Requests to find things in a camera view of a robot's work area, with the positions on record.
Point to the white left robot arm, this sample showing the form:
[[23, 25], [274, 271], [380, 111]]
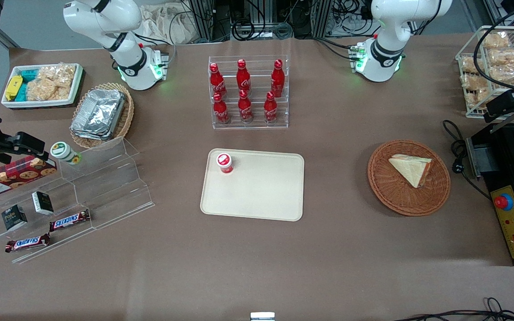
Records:
[[388, 40]]

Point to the red tartan cookie box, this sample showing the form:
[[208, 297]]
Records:
[[11, 178]]

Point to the green lidded white cup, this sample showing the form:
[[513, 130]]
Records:
[[64, 151]]

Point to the yellow snack pack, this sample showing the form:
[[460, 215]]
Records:
[[13, 87]]

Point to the teal snack pack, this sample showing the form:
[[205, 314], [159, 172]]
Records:
[[29, 75], [22, 92]]

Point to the white rectangular plastic bin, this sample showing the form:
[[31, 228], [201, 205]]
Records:
[[11, 103]]

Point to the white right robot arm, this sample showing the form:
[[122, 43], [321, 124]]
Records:
[[127, 58]]

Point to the small black carton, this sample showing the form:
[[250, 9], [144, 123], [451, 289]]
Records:
[[43, 203], [14, 217]]

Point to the round brown wicker basket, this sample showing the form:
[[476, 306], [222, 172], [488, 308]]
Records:
[[400, 196]]

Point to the clear acrylic bottle rack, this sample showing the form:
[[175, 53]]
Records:
[[257, 125]]

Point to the small white box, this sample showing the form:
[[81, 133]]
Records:
[[262, 316]]

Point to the oval light wicker basket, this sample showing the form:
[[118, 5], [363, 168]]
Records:
[[125, 120]]

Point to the clear acrylic step display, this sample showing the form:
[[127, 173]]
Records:
[[105, 187]]

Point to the stack of foil trays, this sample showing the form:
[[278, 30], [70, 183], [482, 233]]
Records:
[[98, 113]]

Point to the red cola bottle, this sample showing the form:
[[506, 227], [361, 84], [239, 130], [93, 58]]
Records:
[[217, 82], [270, 110], [245, 109], [243, 78], [277, 80], [221, 111]]

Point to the triangular sandwich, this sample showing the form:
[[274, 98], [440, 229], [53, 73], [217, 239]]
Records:
[[411, 169]]

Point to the Snickers chocolate bar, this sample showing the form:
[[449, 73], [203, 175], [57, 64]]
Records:
[[27, 243], [69, 220]]

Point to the beige plastic tray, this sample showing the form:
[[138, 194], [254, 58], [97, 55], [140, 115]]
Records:
[[261, 187]]

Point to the red emergency stop button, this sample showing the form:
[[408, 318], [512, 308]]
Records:
[[503, 202]]

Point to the clear bag of rice crackers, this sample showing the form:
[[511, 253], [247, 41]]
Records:
[[45, 91], [58, 73]]

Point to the black machine with yellow panel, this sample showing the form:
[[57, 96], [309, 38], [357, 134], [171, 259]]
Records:
[[507, 151]]

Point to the red lidded yogurt cup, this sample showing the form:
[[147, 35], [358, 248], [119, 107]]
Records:
[[224, 162]]

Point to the aluminium frame post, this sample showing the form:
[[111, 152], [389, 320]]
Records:
[[203, 20]]

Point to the bagged fried snack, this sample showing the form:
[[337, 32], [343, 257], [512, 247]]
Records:
[[495, 40], [472, 65], [508, 72], [473, 81], [478, 97], [505, 56]]

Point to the beige cloth bag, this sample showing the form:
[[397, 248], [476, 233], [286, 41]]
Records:
[[167, 24]]

